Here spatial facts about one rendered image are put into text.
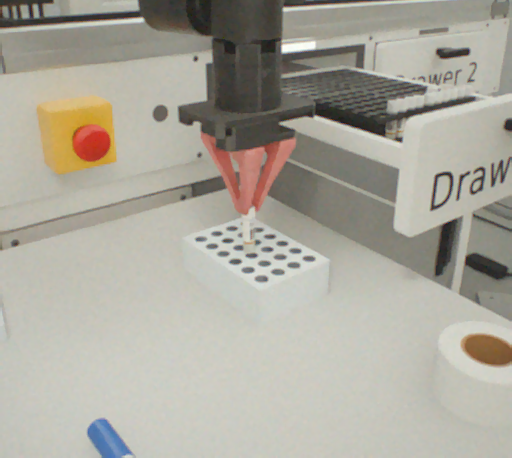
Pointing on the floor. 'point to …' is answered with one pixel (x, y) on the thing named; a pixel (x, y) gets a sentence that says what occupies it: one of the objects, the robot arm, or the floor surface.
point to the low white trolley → (223, 350)
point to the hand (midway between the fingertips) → (247, 203)
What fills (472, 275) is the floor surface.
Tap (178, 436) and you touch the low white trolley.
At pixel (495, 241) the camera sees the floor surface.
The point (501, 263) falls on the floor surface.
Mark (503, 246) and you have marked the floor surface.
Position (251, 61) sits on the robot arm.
